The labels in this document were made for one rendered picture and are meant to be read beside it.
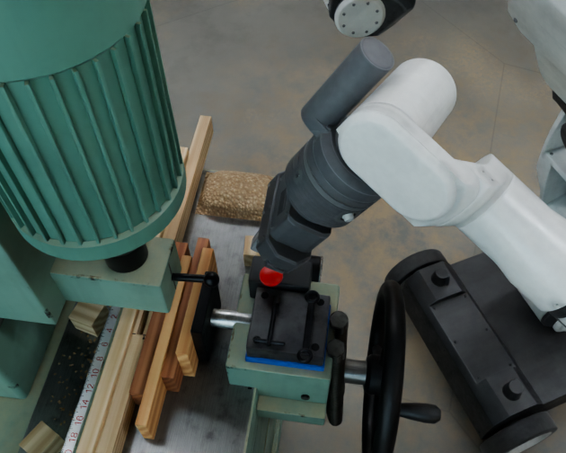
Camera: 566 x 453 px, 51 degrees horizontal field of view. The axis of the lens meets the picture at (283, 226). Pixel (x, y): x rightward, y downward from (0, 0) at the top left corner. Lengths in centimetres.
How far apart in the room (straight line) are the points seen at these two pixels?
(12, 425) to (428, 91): 75
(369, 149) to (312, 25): 239
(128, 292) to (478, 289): 126
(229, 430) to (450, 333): 100
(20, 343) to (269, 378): 37
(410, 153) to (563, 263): 16
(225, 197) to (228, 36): 190
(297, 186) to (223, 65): 210
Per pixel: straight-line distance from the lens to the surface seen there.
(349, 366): 92
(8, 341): 91
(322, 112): 54
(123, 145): 49
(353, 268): 197
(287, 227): 59
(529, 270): 53
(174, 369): 79
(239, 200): 95
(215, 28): 286
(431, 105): 52
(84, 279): 74
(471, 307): 175
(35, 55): 42
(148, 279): 72
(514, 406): 165
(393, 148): 48
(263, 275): 76
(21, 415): 99
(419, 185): 48
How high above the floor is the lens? 167
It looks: 55 degrees down
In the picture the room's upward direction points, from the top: straight up
